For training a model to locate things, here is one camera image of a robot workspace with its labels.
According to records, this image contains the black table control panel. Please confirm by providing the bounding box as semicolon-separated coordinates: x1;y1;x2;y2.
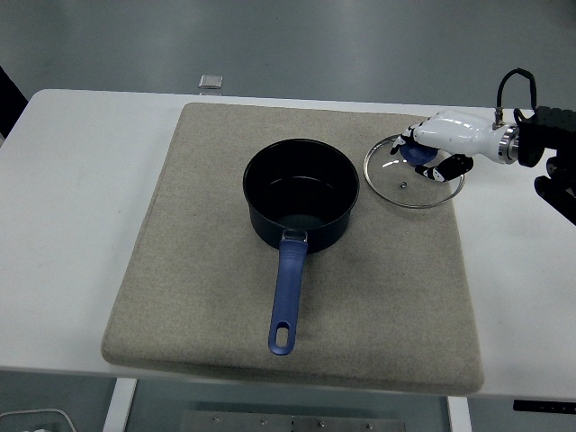
512;399;576;413

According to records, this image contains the beige fabric mat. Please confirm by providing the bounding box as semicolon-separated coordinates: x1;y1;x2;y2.
100;102;485;397

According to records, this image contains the dark pot with blue handle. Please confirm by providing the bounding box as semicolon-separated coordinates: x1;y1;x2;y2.
242;138;361;356

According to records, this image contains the grey metal plate with screws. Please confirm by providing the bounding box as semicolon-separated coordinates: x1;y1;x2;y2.
179;409;406;432

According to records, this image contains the white rounded object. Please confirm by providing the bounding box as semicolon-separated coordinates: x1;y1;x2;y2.
0;408;74;432

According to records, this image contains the person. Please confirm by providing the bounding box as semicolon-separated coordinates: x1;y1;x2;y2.
0;65;29;139

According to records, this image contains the white table leg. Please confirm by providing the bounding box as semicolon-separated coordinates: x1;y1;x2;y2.
445;396;473;432
102;377;139;432

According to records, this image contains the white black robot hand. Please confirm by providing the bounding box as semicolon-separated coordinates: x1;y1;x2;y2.
390;109;505;184

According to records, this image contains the glass lid with blue knob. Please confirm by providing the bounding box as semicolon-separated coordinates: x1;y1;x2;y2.
363;133;465;210

